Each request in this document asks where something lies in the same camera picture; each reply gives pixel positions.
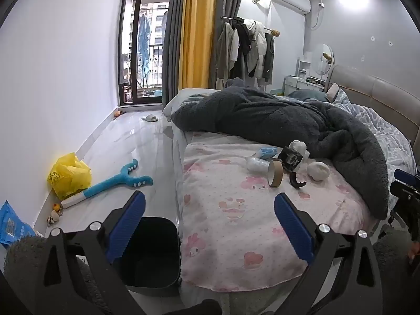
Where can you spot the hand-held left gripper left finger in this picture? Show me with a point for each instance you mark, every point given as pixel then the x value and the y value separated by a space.
pixel 128 226

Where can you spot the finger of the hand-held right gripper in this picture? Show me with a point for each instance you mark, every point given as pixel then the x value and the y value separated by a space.
pixel 408 200

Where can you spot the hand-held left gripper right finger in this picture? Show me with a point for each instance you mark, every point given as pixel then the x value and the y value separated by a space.
pixel 292 226

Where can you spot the dark plastic trash bin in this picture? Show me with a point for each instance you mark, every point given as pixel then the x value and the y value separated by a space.
pixel 154 252

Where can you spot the black curved plastic piece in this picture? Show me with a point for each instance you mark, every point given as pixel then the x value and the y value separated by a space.
pixel 293 180

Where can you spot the cardboard tape roll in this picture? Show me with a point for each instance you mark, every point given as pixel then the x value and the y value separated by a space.
pixel 278 172

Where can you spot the white tissue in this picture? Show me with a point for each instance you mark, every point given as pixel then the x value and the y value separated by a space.
pixel 299 146
pixel 318 171

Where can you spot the black printed box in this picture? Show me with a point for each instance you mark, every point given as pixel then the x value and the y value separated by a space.
pixel 290 159

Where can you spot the blue tissue packet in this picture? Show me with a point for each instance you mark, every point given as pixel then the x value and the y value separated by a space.
pixel 266 153

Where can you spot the blue forked plush toy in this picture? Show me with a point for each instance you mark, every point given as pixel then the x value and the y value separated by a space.
pixel 111 183

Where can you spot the pink printed blanket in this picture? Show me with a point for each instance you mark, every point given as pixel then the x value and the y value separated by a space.
pixel 229 223

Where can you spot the blue white patterned duvet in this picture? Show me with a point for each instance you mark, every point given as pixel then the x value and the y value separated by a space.
pixel 390 137

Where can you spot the small yellow duck toy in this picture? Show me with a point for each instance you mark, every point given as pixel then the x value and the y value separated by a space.
pixel 57 207

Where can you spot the yellow plastic bag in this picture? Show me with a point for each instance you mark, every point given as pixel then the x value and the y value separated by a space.
pixel 69 177

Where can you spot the grey fuzzy carpet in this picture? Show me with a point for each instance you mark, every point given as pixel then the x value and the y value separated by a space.
pixel 23 252

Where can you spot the dark grey fleece blanket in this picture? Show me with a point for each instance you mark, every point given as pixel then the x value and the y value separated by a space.
pixel 279 118

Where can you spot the beige padded headboard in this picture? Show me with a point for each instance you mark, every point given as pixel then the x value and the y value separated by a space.
pixel 377 95

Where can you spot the white slipper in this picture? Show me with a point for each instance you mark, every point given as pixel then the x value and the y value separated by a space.
pixel 150 118

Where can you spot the small orange toy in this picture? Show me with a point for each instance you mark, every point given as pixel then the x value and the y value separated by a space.
pixel 118 115

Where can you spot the blue pet food bag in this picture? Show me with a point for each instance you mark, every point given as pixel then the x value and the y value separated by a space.
pixel 11 226

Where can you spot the grey blue pillow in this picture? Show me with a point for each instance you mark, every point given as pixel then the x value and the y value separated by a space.
pixel 308 94

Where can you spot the blue plastic basin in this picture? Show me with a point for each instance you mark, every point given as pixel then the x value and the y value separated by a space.
pixel 153 93

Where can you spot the white dresser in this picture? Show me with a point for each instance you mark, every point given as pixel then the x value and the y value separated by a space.
pixel 298 83

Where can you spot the dark green hanging vest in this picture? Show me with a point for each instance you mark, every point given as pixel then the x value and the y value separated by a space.
pixel 268 59

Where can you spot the white hanging jacket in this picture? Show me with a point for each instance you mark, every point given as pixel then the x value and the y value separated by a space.
pixel 257 49

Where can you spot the black hanging garment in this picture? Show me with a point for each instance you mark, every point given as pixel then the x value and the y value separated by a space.
pixel 242 49

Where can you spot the blue hanging garment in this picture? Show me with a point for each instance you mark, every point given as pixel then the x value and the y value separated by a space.
pixel 143 42

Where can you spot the grey hanging jacket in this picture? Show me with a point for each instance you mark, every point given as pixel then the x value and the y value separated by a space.
pixel 224 52

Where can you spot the dark framed balcony door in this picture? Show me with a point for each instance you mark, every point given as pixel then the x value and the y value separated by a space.
pixel 126 39

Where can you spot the yellow curtain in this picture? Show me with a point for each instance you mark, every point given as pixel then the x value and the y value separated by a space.
pixel 197 32

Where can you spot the metal clothes rack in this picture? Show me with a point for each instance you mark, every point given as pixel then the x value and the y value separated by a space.
pixel 229 17

